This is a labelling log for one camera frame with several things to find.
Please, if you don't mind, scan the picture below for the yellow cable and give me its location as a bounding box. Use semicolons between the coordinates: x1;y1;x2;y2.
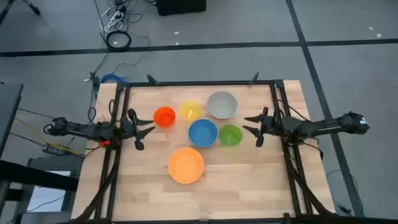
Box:
15;116;85;156

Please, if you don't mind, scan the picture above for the coiled black cable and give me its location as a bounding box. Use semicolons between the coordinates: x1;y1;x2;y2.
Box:
105;30;132;52

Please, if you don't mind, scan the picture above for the large grey plastic bowl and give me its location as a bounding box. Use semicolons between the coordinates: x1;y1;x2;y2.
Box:
206;90;239;120

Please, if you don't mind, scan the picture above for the blue plastic bowl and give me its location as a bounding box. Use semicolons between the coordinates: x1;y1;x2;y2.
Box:
188;118;218;148

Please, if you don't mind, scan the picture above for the large orange plastic bowl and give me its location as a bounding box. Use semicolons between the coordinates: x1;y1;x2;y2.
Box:
167;147;205;185

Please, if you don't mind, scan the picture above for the blue cable bundle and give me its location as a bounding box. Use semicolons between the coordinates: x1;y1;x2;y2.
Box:
101;73;130;84

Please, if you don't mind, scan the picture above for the grey cart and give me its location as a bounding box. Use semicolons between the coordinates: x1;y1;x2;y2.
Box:
26;157;78;214

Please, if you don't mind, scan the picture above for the black power adapter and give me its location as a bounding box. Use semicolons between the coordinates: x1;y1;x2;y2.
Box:
42;143;66;156

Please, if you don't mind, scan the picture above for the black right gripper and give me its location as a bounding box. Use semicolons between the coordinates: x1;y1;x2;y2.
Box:
242;106;282;148

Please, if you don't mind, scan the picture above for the black box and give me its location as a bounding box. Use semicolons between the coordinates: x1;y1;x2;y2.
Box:
155;0;208;17

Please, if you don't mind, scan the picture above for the white power strip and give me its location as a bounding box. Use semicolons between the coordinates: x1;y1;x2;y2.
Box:
99;9;126;34

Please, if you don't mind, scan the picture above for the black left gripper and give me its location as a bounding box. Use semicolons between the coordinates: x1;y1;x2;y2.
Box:
119;108;157;151

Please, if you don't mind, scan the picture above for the black stand leg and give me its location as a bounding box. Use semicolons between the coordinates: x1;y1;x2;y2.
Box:
21;0;42;16

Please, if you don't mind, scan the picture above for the small yellow plastic bowl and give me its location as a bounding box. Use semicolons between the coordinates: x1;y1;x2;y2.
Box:
179;100;202;122

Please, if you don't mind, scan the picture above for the black cable bundle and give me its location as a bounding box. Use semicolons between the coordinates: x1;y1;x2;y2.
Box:
284;141;335;215
74;146;124;222

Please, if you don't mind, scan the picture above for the thin black floor cable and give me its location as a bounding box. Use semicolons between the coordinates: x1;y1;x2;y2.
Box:
325;169;365;217

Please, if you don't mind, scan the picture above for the black beam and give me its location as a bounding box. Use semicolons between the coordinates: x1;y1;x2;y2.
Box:
0;160;79;192

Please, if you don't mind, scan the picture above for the black aluminium table frame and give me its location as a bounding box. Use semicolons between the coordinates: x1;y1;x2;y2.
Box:
71;80;336;224

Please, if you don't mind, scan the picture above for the dark grey desk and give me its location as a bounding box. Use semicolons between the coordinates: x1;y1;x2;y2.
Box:
0;82;24;156

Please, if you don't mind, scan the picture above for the small green plastic bowl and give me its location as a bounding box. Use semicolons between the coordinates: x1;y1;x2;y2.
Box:
218;124;243;147

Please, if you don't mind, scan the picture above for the small red-orange plastic bowl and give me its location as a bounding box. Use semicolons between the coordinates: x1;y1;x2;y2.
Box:
153;106;177;128

